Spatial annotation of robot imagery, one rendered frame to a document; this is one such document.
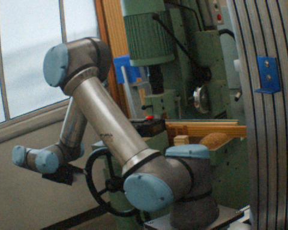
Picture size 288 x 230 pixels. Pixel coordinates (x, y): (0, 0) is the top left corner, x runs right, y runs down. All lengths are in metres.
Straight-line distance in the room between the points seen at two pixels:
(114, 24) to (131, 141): 2.40
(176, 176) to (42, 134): 2.20
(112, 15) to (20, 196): 1.46
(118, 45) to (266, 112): 2.46
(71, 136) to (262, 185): 0.66
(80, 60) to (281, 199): 0.68
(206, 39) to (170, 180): 1.00
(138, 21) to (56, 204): 1.84
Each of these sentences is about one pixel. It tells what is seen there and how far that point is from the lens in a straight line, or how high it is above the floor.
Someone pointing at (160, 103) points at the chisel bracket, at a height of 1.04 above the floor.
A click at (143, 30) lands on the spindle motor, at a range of 2.07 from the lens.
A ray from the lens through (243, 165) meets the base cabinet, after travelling 2.38.
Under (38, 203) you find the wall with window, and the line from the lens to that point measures 3.47.
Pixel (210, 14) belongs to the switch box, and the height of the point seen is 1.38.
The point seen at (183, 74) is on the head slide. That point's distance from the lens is 2.21.
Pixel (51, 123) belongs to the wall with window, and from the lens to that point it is 3.50.
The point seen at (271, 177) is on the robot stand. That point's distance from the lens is 1.38.
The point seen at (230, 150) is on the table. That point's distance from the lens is 2.00.
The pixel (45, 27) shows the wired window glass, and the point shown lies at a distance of 3.57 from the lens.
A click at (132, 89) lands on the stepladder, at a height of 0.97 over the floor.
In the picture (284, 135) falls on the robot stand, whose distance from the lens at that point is 1.30.
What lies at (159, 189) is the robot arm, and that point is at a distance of 1.28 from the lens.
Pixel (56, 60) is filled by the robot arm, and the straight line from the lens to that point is 1.41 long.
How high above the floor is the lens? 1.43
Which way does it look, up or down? 11 degrees down
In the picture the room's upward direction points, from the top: 9 degrees counter-clockwise
